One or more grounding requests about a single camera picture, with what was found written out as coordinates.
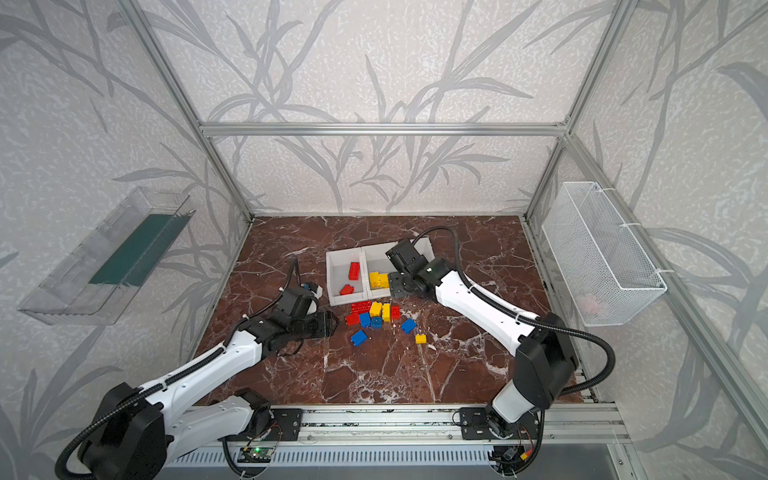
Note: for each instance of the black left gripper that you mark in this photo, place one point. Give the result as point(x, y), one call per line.
point(324, 323)

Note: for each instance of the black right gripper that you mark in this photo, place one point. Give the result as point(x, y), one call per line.
point(398, 285)

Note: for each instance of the red long lego brick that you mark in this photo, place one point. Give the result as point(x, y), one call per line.
point(354, 271)

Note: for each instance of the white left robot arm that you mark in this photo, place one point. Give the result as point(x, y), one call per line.
point(137, 431)

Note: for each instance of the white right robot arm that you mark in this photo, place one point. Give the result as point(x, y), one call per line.
point(543, 348)

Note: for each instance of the white right plastic bin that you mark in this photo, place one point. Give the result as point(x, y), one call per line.
point(425, 248)

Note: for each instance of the white plastic bin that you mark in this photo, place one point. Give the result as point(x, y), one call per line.
point(425, 248)
point(376, 260)
point(341, 288)

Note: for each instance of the white middle plastic bin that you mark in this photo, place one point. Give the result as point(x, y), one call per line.
point(376, 260)

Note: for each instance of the blue lego brick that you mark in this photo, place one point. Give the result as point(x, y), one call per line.
point(408, 326)

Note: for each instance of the white left plastic bin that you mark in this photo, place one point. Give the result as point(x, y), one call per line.
point(341, 288)

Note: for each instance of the green circuit board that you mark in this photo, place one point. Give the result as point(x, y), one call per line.
point(255, 454)

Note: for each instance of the white wire mesh basket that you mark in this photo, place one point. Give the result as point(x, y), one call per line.
point(608, 274)

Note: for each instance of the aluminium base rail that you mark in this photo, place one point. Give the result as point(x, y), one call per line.
point(414, 424)

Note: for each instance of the clear wall shelf tray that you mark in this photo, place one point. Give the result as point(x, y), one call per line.
point(95, 283)

